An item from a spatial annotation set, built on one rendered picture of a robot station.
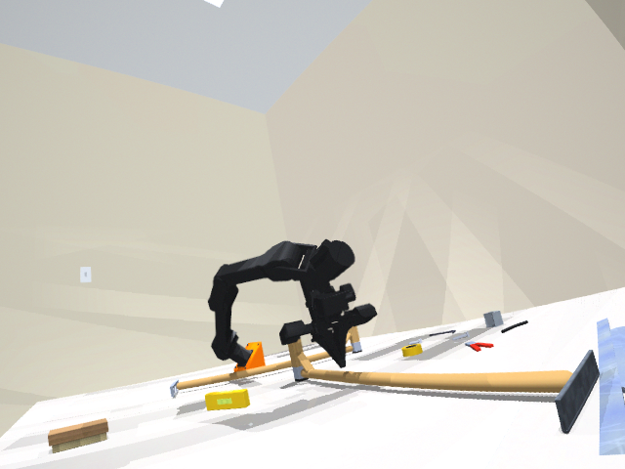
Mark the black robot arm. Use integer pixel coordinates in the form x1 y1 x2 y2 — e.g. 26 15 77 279
208 239 355 367

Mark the yellow ring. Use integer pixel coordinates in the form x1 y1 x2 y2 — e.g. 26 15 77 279
401 344 423 357

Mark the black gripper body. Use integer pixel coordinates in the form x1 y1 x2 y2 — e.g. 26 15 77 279
279 285 378 345

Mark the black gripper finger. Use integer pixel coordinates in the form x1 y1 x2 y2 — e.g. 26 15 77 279
311 328 344 368
333 324 353 367

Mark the black thin rod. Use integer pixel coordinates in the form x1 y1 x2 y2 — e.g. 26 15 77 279
501 320 528 333

